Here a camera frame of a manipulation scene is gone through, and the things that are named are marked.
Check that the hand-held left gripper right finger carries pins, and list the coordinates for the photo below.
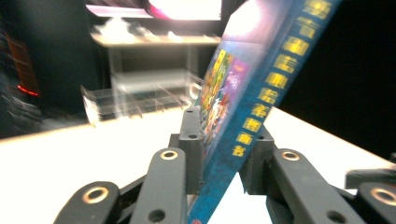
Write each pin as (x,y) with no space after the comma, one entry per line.
(257,168)

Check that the dark blue picture book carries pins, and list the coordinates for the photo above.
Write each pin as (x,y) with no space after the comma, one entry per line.
(249,93)

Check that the white metal stand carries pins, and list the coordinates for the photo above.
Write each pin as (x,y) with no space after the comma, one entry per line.
(155,40)

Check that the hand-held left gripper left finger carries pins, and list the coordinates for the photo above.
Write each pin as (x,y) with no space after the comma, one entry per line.
(193,155)

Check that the bright monitor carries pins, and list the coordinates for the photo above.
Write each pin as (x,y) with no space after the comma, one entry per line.
(186,7)

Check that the clear acrylic book rack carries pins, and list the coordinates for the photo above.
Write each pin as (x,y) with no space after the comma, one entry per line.
(140,99)

